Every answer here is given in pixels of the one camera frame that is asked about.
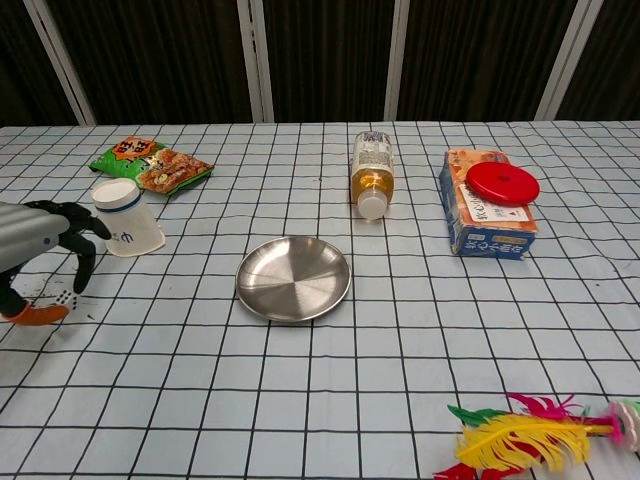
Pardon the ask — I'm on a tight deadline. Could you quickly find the round stainless steel plate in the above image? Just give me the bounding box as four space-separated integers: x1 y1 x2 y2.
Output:
235 236 354 324

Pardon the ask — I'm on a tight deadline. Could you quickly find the white black checkered tablecloth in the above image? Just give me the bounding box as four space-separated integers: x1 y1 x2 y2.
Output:
0 121 640 480

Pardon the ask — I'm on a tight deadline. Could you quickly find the white paper cup blue band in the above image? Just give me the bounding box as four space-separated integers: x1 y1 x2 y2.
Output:
91 177 167 258

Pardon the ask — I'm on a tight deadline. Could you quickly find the colourful feather shuttlecock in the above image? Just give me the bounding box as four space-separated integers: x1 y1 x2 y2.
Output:
432 393 640 480

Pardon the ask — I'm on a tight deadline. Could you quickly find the red round plastic disc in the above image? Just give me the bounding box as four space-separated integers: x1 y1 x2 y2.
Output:
465 161 542 206

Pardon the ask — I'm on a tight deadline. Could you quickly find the white metal frame post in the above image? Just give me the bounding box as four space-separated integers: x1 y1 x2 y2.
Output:
536 0 607 122
22 0 97 126
236 0 275 123
383 0 425 122

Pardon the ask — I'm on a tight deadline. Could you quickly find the orange blue cardboard box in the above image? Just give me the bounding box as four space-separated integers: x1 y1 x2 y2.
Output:
438 147 540 262

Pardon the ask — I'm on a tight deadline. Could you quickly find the green orange snack bag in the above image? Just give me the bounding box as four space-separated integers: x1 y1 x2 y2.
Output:
88 135 215 197

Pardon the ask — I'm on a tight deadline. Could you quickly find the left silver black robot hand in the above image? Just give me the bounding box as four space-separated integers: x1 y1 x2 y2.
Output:
0 199 112 327

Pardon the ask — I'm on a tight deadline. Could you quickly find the plastic bottle of yellow tea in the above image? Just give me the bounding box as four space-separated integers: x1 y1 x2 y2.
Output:
349 130 397 223

